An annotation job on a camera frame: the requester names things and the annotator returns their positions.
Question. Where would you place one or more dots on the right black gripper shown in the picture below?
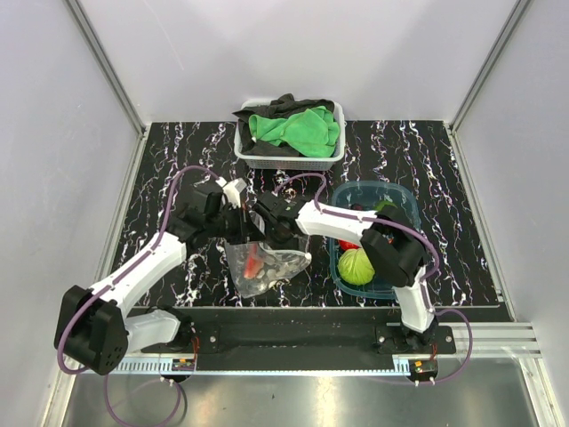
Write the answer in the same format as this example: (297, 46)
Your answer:
(292, 245)

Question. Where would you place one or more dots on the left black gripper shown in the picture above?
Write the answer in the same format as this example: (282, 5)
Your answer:
(246, 233)

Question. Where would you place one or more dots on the fake watermelon slice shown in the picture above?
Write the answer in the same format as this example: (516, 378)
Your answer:
(253, 266)

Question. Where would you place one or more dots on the clear zip top bag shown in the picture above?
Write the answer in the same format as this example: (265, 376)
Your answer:
(278, 266)

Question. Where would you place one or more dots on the fake red orange mango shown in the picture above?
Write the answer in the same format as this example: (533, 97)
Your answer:
(345, 245)

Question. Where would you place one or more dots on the fake green cabbage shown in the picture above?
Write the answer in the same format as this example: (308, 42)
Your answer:
(355, 268)

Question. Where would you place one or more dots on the fake green orange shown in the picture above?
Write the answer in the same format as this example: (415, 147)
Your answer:
(382, 204)

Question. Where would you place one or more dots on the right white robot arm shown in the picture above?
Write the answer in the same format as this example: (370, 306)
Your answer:
(397, 252)

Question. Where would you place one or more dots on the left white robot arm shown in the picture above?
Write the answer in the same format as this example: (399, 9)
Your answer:
(95, 327)

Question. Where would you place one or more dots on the blue transparent plastic container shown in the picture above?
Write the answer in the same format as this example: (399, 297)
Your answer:
(369, 194)

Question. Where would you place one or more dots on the green cloth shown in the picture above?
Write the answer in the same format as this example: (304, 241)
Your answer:
(313, 133)

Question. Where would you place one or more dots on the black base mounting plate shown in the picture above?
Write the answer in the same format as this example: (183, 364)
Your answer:
(297, 361)

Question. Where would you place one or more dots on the black cloth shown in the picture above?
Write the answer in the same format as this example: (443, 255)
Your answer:
(284, 106)

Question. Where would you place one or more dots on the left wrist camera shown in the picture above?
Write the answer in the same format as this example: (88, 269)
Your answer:
(232, 190)

